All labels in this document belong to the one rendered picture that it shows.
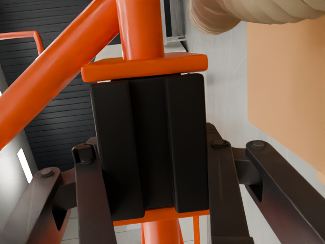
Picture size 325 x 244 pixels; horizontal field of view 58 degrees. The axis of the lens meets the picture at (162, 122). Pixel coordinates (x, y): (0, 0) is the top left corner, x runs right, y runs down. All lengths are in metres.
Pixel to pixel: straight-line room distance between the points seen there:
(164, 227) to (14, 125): 0.10
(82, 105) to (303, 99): 11.73
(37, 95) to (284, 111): 0.22
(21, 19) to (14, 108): 11.24
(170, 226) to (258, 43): 0.23
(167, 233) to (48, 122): 12.38
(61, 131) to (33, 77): 12.45
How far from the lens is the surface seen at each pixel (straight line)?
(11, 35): 9.09
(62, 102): 12.02
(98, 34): 0.17
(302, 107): 0.27
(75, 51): 0.17
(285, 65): 0.29
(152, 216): 0.16
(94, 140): 0.18
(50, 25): 11.18
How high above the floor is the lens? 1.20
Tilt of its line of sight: 3 degrees down
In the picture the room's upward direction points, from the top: 97 degrees counter-clockwise
